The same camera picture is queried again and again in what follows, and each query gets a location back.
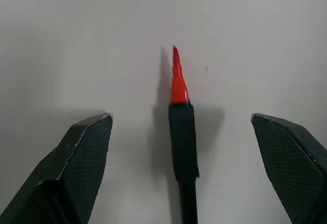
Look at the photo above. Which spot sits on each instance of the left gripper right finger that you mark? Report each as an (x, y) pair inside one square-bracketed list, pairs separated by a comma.
[(291, 162)]

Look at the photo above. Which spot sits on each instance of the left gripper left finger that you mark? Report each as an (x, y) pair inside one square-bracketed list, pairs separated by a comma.
[(76, 162)]

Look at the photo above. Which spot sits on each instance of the black marker orange cap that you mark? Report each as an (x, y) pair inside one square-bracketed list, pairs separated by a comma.
[(182, 137)]

